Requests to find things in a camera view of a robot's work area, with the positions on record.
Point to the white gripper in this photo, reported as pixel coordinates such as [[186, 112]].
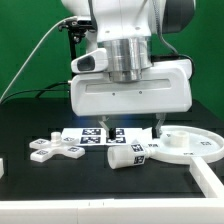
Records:
[[164, 88]]

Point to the white L-shaped corner fence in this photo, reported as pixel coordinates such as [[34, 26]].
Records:
[[206, 210]]

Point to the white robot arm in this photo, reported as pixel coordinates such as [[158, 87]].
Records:
[[118, 74]]

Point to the black camera on stand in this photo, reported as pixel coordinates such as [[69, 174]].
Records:
[[77, 30]]

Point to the white marker sheet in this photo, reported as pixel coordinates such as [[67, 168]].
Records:
[[97, 136]]

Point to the white block at left edge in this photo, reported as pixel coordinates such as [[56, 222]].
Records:
[[1, 168]]

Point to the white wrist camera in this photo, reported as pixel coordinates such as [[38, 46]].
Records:
[[95, 61]]

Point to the white round table top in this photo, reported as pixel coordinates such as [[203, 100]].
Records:
[[178, 144]]

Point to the white cross-shaped table base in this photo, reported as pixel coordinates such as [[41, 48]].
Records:
[[45, 149]]

